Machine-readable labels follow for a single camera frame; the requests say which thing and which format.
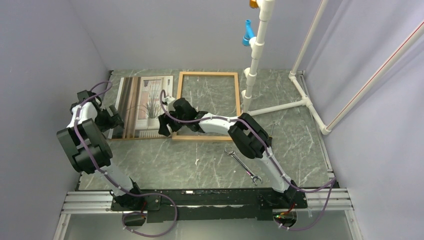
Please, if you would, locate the wooden picture frame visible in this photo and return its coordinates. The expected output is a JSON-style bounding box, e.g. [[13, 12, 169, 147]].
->
[[171, 71, 242, 142]]

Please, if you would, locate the black yellow screwdriver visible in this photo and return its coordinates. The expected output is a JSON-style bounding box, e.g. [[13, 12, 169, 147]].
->
[[268, 122, 275, 139]]

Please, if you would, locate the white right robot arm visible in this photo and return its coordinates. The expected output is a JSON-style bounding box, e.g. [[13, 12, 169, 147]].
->
[[158, 96, 298, 208]]

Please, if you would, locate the orange pipe fitting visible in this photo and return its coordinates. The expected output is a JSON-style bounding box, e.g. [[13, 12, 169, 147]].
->
[[249, 0, 259, 9]]

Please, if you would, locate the plant photo print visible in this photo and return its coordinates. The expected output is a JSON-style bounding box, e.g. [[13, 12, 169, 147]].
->
[[108, 75, 174, 140]]

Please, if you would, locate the blue pipe fitting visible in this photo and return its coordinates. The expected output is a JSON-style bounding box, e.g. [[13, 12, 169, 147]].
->
[[242, 19, 255, 47]]

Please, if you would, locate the white PVC pipe stand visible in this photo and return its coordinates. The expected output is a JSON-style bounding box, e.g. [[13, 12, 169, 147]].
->
[[241, 0, 424, 136]]

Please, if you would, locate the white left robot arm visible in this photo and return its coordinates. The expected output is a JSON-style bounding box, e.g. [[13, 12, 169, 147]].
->
[[56, 90, 145, 211]]

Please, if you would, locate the silver open-end wrench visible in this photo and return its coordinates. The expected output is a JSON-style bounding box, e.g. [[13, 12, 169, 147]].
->
[[224, 147, 263, 186]]

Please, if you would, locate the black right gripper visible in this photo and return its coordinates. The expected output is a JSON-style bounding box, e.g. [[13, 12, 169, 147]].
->
[[158, 108, 188, 138]]

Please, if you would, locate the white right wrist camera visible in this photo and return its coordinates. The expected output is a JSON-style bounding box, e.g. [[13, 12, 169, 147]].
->
[[162, 96, 176, 112]]

